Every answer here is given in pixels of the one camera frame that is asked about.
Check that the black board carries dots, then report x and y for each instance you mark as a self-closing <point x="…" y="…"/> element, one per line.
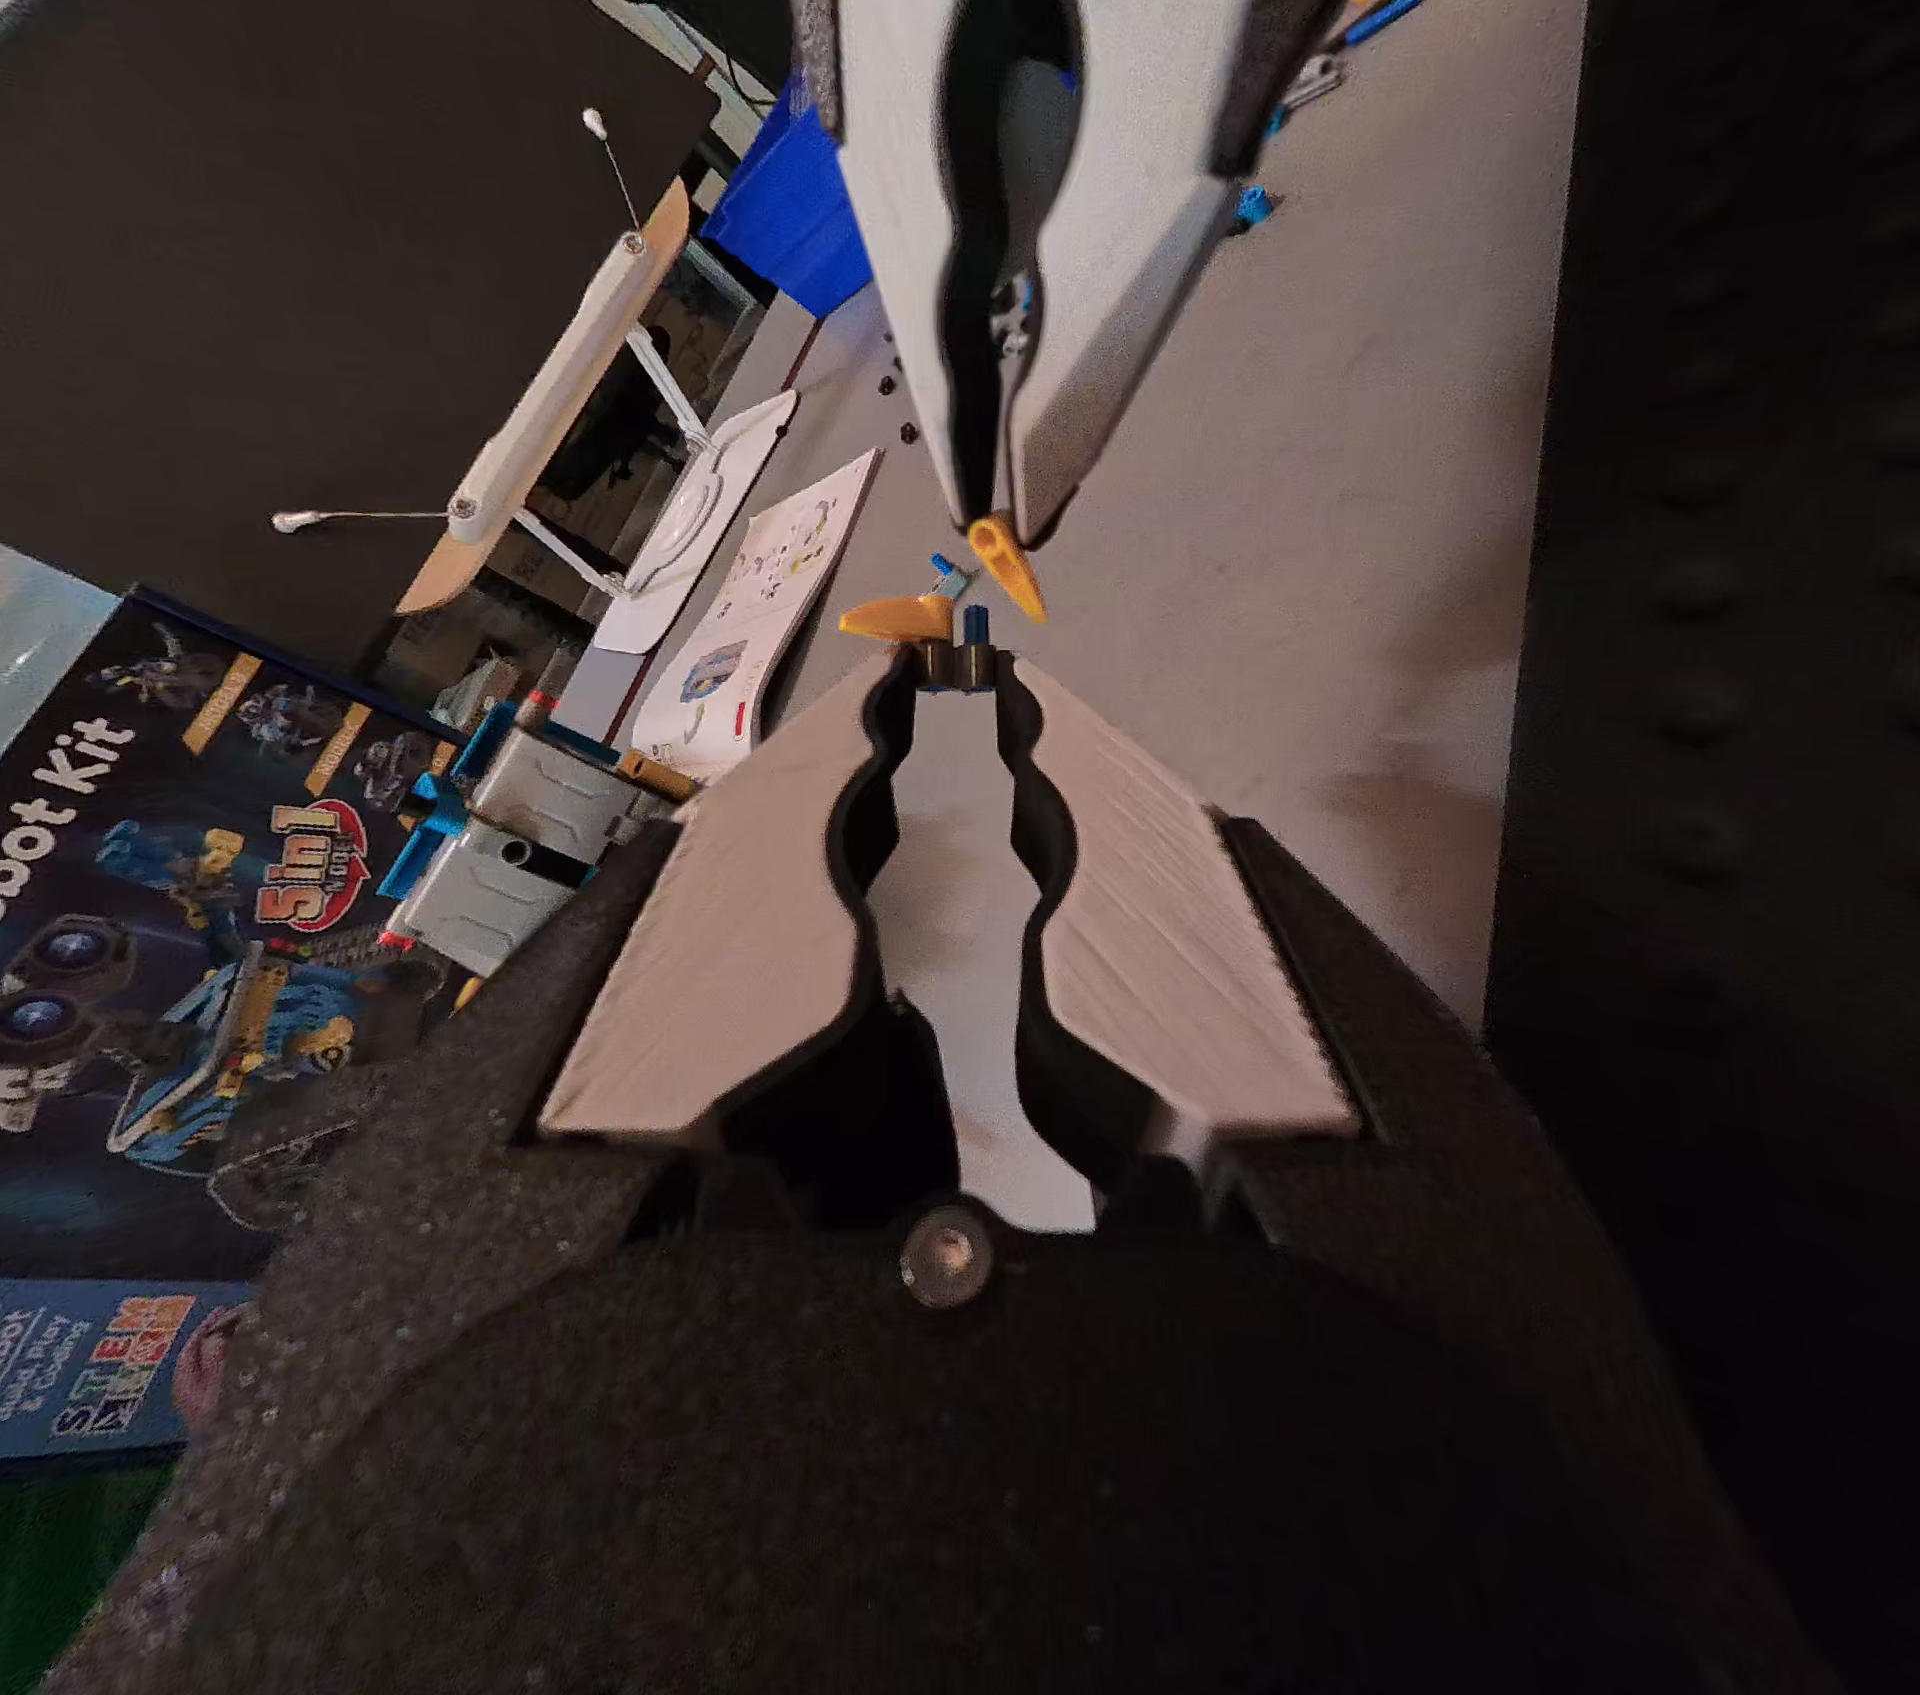
<point x="301" y="225"/>

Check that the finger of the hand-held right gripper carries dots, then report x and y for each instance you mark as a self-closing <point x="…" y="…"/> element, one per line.
<point x="1154" y="75"/>
<point x="892" y="75"/>

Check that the blue plastic bin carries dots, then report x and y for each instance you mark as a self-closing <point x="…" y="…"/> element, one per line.
<point x="795" y="211"/>

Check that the white folding book stand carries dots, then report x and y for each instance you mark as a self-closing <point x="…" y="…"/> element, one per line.
<point x="571" y="391"/>

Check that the black perforated foam mat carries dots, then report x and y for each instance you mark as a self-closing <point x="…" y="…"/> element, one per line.
<point x="1724" y="677"/>

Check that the blue grey brick robot model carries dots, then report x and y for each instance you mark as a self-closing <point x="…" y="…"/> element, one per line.
<point x="524" y="827"/>

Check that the yellow cone piece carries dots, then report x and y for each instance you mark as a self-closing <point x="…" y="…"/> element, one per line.
<point x="897" y="619"/>
<point x="1002" y="563"/>

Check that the green flat box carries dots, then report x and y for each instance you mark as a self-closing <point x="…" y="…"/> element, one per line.
<point x="74" y="1560"/>

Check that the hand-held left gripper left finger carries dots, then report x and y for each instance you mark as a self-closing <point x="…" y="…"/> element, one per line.
<point x="705" y="960"/>

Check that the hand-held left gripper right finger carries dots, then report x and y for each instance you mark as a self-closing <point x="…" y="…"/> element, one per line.
<point x="1184" y="960"/>

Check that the grey desk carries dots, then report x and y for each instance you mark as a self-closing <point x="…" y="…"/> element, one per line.
<point x="1350" y="451"/>

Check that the open instruction booklet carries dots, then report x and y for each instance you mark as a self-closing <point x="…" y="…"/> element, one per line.
<point x="765" y="631"/>

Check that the dark blue robot kit box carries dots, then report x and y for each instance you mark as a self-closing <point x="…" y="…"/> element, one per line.
<point x="151" y="976"/>

